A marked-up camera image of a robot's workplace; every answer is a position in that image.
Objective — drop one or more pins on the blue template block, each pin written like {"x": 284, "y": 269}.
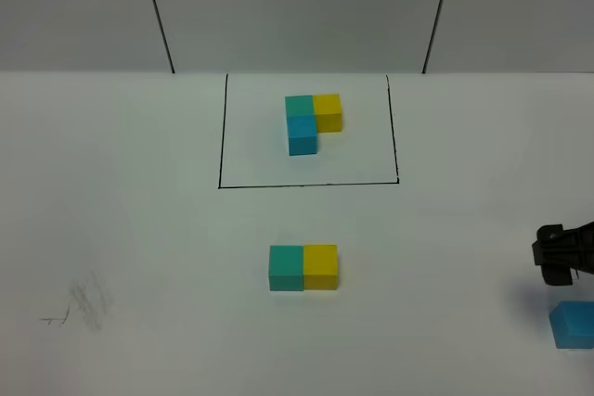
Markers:
{"x": 302, "y": 135}

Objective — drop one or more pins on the yellow template block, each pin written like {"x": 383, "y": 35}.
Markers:
{"x": 328, "y": 112}

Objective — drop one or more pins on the green template block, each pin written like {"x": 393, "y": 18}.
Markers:
{"x": 298, "y": 106}

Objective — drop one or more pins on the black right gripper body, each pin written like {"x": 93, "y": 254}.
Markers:
{"x": 572, "y": 248}

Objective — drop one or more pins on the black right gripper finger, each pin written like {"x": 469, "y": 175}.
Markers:
{"x": 557, "y": 275}

